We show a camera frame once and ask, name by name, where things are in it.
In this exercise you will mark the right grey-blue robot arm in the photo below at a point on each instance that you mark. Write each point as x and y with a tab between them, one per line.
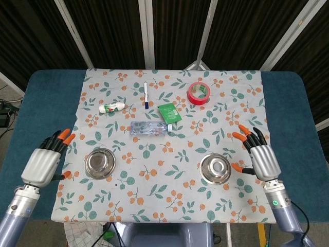
285	218

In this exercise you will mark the white marker blue cap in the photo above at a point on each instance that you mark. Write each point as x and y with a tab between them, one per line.
146	95

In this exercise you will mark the red tape roll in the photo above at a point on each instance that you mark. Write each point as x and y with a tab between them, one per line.
196	99

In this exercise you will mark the small white yogurt bottle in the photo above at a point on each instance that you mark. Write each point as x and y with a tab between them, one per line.
111	107

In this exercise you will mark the dark folding partition screen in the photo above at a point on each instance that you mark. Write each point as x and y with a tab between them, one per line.
115	31

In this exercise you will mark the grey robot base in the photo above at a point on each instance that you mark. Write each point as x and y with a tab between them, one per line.
167	235

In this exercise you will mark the small green object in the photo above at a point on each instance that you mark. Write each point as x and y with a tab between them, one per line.
108	235

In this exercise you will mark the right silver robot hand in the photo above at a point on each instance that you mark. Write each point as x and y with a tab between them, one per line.
266	162

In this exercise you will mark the floral printed tablecloth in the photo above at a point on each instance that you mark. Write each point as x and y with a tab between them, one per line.
164	200

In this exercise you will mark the white table leg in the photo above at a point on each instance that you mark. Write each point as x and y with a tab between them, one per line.
228	235

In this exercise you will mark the teal padded table cover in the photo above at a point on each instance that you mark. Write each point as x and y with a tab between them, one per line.
46	115

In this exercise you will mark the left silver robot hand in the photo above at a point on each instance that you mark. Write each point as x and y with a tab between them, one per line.
41	164

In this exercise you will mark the grey metal stand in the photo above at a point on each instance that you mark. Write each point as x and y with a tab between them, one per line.
197	64

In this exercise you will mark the round metal bowl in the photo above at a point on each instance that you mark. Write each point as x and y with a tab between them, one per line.
215	168
99	163

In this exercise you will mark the clear plastic water bottle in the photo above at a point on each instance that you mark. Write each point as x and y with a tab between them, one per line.
149	128

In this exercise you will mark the green sachet packet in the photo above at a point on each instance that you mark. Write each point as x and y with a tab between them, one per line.
169	112

